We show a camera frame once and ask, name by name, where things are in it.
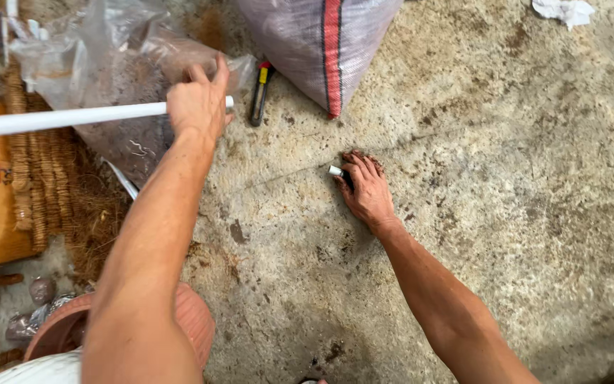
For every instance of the person's left hand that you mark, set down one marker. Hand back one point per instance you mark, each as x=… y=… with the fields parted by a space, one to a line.
x=198 y=106

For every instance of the person's right hand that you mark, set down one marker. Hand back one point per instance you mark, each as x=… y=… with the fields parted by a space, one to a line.
x=369 y=194

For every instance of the person's left fingers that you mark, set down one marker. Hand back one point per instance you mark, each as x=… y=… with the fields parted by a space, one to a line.
x=221 y=72

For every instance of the small black marker silver tip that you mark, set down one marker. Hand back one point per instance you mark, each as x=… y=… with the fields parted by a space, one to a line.
x=336 y=170

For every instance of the long white plastic pipe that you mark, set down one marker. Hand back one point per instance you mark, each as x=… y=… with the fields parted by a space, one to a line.
x=72 y=118

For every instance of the black yellow utility knife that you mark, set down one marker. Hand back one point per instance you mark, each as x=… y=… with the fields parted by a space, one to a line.
x=258 y=96

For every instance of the woven sack with red stripe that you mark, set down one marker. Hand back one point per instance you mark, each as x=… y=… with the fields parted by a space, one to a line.
x=296 y=42

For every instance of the clear plastic bag of soil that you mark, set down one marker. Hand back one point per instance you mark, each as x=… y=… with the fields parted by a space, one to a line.
x=120 y=64

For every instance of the brown coir fibre mat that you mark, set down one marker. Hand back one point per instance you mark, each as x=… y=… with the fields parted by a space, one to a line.
x=51 y=176

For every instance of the terracotta plastic pot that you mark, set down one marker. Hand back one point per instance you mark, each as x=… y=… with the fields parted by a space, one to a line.
x=195 y=320

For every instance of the small clear plastic bags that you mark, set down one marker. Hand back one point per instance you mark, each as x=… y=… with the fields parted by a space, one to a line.
x=40 y=304

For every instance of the crumpled white paper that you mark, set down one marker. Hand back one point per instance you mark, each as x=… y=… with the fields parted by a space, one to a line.
x=565 y=10

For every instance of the person's white shirt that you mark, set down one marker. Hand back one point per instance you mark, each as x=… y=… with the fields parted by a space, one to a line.
x=40 y=372

